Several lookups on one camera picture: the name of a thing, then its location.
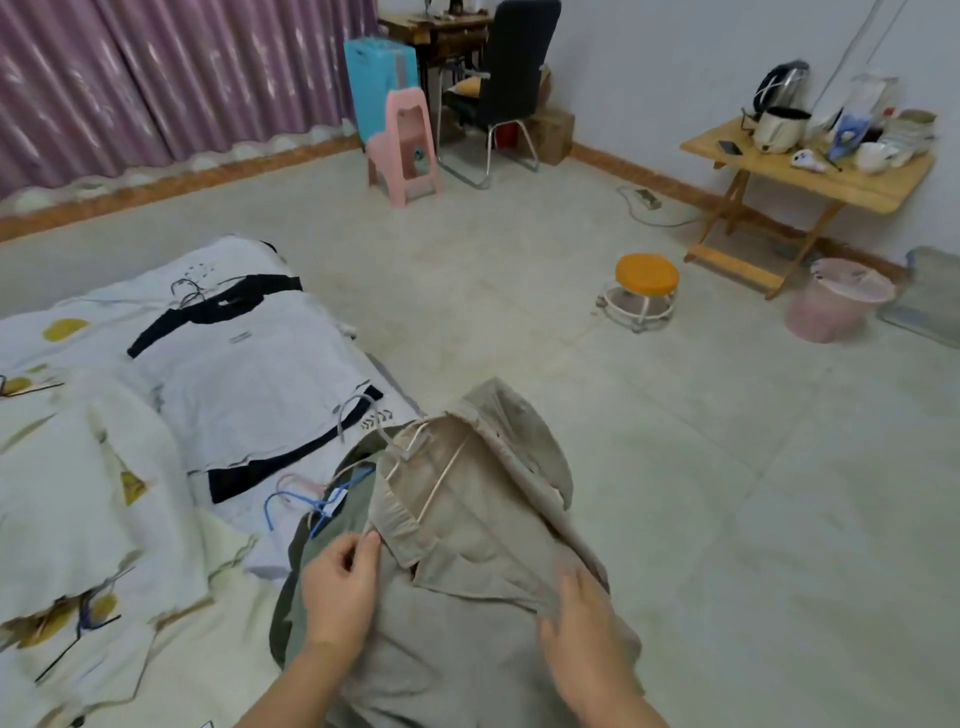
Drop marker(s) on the person's left hand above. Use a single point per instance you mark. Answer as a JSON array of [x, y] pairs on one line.
[[341, 600]]

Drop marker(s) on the person's right hand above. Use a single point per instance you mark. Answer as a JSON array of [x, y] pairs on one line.
[[596, 652]]

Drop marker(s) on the sage green shirt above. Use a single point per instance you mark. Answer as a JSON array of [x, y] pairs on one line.
[[296, 600]]

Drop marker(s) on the blue plastic hanger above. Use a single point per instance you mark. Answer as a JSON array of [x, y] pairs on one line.
[[274, 502], [86, 615]]

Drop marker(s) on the pink hanger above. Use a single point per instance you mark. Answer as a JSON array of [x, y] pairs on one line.
[[296, 478]]

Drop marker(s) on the beige grey cardigan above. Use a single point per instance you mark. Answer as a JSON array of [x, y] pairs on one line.
[[480, 585]]

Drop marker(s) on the white plastic hanger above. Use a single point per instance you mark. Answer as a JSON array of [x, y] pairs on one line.
[[442, 472]]

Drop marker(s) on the pale yellow polo shirt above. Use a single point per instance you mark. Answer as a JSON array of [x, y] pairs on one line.
[[172, 660]]

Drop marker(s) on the white printed t-shirt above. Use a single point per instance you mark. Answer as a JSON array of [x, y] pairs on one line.
[[247, 375]]

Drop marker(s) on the white knit cardigan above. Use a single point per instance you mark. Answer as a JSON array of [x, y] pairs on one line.
[[75, 487]]

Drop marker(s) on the black t-shirt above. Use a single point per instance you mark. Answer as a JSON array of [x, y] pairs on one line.
[[225, 296]]

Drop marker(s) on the orange round stool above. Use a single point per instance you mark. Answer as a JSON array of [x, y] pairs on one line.
[[647, 274]]

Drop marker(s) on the pink plastic bucket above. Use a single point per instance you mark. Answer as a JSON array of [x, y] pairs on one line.
[[832, 311]]

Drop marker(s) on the pink plastic chair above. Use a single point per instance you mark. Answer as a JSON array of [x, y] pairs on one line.
[[405, 165]]

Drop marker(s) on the white power strip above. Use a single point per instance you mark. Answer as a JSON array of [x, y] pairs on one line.
[[649, 199]]

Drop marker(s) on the grey plastic tray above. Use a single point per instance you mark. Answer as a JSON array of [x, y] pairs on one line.
[[926, 300]]

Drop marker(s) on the cardboard box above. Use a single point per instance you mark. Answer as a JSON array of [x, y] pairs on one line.
[[553, 139]]

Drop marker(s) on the teal box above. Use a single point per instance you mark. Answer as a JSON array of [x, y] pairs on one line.
[[379, 82]]

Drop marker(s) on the small white appliance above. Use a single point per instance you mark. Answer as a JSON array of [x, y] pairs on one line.
[[808, 161]]

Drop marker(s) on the wooden folding table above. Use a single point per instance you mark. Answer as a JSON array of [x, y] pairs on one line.
[[862, 184]]

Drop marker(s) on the purple curtain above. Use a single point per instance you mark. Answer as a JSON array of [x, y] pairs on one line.
[[150, 82]]

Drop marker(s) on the white bowl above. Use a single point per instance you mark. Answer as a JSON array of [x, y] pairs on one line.
[[874, 157]]

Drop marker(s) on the black office chair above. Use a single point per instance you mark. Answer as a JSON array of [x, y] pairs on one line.
[[517, 60]]

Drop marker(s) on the blue cup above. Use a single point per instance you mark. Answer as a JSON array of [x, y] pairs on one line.
[[847, 139]]

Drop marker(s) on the dark side table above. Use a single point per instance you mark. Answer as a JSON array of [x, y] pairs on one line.
[[435, 30]]

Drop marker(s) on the black sewing machine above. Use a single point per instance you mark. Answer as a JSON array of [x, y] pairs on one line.
[[450, 7]]

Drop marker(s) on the stack of white dishes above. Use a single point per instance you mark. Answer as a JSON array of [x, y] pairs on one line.
[[911, 131]]

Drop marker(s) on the white jug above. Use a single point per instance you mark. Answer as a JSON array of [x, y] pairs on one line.
[[870, 94]]

